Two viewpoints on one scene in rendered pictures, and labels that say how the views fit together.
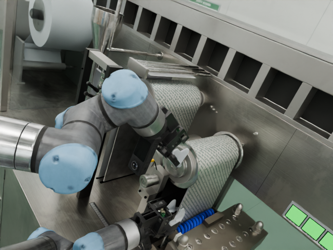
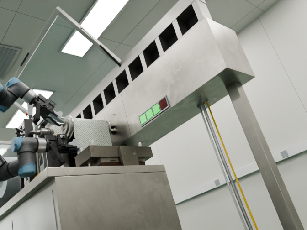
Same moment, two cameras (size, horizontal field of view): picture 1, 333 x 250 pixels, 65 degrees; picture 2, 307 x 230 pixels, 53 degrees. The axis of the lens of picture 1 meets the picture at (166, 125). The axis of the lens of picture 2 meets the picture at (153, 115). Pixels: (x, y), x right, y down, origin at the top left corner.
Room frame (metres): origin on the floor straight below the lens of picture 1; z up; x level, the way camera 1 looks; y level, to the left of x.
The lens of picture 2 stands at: (-0.87, -0.71, 0.49)
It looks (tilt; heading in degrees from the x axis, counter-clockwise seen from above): 23 degrees up; 5
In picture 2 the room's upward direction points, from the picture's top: 16 degrees counter-clockwise
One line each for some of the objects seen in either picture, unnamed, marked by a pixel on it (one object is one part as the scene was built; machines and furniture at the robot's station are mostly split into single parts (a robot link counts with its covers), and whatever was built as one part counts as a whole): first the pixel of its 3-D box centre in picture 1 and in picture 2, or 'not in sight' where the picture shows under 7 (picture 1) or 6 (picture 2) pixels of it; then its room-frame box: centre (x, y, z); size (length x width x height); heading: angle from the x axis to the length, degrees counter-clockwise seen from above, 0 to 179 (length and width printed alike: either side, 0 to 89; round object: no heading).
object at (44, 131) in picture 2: not in sight; (44, 133); (0.82, 0.13, 1.33); 0.06 x 0.06 x 0.06; 51
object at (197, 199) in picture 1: (201, 199); (94, 146); (0.74, -0.20, 1.11); 0.23 x 0.01 x 0.18; 141
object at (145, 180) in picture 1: (145, 180); not in sight; (0.64, 0.00, 1.18); 0.04 x 0.02 x 0.04; 51
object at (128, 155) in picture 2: not in sight; (129, 156); (0.65, -0.40, 0.96); 0.10 x 0.03 x 0.11; 141
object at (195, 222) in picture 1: (195, 221); not in sight; (0.73, -0.22, 1.03); 0.21 x 0.04 x 0.03; 141
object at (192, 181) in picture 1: (180, 163); (67, 128); (0.69, -0.08, 1.25); 0.15 x 0.01 x 0.15; 51
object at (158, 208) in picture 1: (150, 221); (55, 144); (0.56, -0.05, 1.12); 0.12 x 0.08 x 0.09; 141
